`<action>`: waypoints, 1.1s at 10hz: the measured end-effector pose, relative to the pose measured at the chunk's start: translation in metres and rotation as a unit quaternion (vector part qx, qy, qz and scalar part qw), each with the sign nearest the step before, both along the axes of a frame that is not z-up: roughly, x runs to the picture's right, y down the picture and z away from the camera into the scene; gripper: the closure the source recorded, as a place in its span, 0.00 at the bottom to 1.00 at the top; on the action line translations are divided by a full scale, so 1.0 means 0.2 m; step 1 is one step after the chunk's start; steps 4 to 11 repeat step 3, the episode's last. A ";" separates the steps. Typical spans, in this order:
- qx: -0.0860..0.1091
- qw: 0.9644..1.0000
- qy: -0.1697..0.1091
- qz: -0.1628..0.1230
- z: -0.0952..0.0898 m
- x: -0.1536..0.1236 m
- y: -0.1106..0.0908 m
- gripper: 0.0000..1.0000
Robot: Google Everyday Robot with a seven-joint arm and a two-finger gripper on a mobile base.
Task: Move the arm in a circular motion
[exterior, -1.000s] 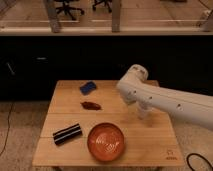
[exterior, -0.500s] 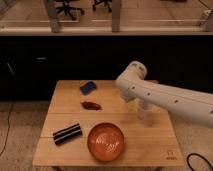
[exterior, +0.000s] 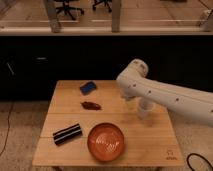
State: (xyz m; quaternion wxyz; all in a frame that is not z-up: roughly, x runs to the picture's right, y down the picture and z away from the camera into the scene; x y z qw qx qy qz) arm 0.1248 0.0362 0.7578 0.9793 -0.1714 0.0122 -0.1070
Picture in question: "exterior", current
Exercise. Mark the orange round bowl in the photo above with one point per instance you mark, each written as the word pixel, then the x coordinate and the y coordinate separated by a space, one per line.
pixel 106 142

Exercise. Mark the black white striped block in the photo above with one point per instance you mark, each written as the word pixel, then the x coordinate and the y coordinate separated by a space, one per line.
pixel 66 134

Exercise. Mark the black office chair left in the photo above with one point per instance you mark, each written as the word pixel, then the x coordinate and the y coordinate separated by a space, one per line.
pixel 66 8

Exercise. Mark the blue sponge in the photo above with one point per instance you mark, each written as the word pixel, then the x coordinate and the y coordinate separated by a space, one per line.
pixel 88 88

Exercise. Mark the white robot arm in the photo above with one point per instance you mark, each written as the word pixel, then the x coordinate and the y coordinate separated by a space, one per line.
pixel 193 103

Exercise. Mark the dark red brown object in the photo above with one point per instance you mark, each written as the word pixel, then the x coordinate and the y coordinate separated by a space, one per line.
pixel 90 106

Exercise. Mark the wooden table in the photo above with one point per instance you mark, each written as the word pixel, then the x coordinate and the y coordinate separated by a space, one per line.
pixel 149 142

